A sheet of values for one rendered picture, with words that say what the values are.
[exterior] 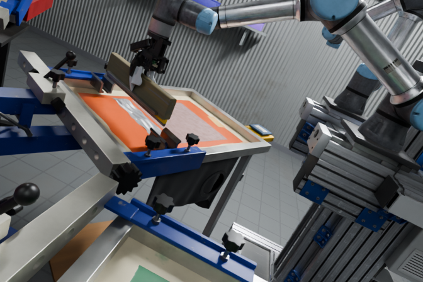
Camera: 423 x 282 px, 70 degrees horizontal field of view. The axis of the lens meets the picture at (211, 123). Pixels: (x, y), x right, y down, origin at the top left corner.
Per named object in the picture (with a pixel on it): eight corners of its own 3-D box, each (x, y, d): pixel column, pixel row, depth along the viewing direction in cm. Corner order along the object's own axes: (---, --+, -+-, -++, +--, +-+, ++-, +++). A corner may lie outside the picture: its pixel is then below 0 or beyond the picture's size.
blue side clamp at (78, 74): (114, 89, 136) (118, 75, 134) (119, 94, 134) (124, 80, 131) (43, 82, 113) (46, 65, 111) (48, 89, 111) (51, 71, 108)
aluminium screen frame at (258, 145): (190, 94, 173) (192, 88, 171) (268, 152, 141) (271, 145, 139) (43, 81, 112) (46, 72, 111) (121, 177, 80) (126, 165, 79)
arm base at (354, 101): (357, 111, 159) (367, 94, 156) (365, 118, 145) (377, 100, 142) (331, 99, 161) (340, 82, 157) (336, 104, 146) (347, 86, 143)
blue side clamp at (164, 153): (190, 160, 106) (197, 143, 104) (199, 168, 103) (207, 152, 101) (114, 171, 83) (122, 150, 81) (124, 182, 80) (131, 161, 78)
